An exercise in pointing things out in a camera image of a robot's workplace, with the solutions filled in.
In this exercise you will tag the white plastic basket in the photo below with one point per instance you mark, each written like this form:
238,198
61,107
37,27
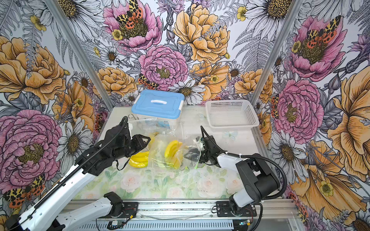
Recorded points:
224,115

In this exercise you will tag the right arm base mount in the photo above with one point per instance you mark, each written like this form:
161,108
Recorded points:
225,209

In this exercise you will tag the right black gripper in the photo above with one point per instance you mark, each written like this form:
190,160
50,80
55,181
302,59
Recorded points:
194,155

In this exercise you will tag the yellow banana bunch small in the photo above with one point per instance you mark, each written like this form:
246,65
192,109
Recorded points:
153,137

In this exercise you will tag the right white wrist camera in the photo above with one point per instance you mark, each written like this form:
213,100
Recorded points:
199,140

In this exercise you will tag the clear zip-top bag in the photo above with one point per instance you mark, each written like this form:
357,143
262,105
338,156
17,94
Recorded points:
147,126

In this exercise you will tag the left aluminium corner post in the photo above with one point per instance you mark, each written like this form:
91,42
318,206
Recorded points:
74,42

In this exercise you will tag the small green circuit board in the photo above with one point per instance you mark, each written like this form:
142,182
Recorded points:
115,225

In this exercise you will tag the aluminium corner post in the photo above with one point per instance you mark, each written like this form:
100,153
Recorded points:
286,27
74,42

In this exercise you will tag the blue lid storage box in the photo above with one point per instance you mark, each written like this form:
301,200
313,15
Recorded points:
165,106

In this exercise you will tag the aluminium front rail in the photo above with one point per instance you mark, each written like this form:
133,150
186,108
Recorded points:
194,215

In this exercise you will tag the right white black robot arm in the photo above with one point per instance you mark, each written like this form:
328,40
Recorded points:
262,178

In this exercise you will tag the right aluminium corner post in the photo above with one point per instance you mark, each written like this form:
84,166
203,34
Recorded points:
286,27

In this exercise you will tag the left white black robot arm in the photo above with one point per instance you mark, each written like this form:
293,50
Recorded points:
45,214

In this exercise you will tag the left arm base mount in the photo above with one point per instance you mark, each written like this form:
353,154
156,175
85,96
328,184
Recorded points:
120,208

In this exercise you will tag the panda print zip-top bag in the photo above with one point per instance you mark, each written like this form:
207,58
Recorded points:
157,150

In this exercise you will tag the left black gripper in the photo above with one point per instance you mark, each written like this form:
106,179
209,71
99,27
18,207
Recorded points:
140,144

